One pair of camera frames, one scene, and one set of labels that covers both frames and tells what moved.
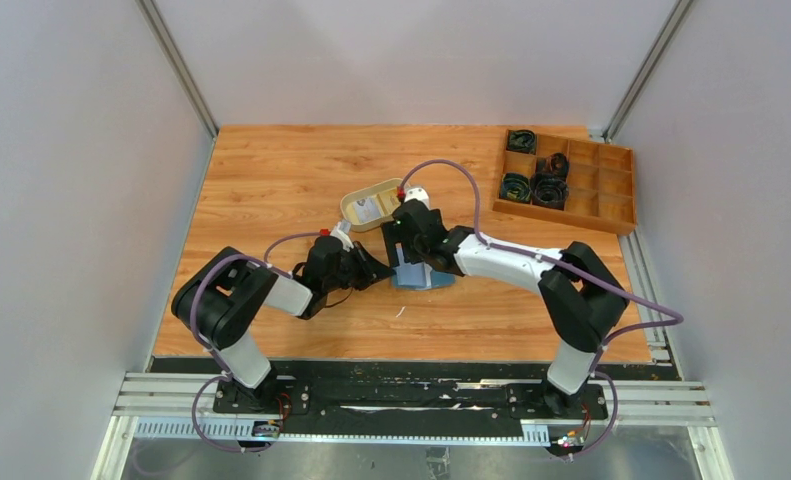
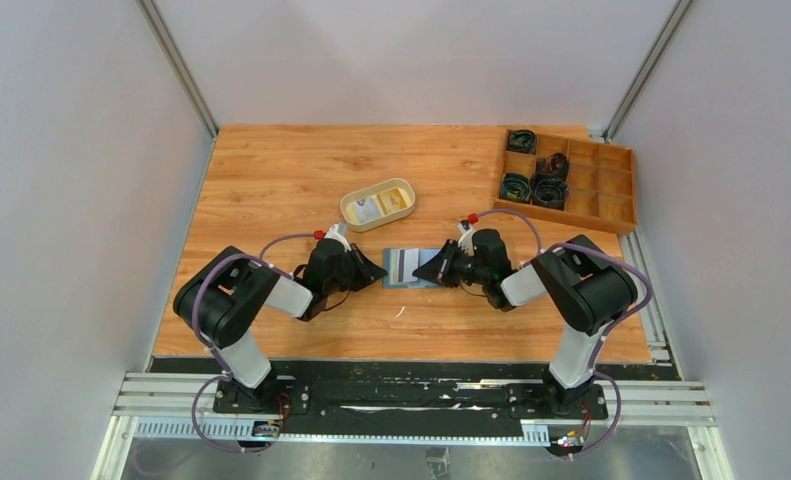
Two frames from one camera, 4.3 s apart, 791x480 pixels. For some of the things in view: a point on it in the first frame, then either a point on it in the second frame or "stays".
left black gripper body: (350, 274) stays
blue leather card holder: (418, 276) stays
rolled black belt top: (524, 141) stays
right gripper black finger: (394, 232) -> (438, 267)
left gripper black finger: (368, 263) stays
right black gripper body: (414, 251) -> (466, 267)
